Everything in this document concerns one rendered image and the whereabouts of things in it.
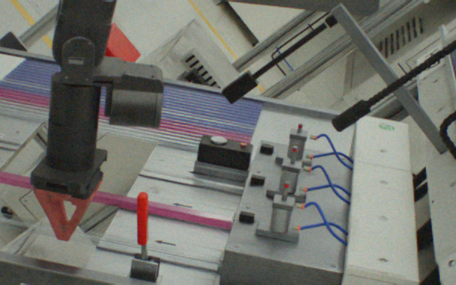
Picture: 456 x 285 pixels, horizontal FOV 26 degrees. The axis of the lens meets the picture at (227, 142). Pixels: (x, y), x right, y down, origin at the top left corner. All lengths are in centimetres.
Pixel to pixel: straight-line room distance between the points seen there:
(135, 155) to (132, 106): 154
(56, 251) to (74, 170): 67
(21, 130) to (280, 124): 44
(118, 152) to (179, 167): 124
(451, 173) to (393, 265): 17
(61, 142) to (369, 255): 37
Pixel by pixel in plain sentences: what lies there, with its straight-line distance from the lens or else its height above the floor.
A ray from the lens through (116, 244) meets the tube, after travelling 118.
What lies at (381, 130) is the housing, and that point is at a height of 125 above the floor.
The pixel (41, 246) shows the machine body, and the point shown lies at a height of 62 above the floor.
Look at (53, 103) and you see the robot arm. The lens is 111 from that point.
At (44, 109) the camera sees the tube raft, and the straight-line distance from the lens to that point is 154.
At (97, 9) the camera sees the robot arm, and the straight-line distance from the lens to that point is 105.
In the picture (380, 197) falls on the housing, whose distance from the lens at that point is 124.
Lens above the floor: 155
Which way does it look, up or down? 20 degrees down
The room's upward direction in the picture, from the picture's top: 55 degrees clockwise
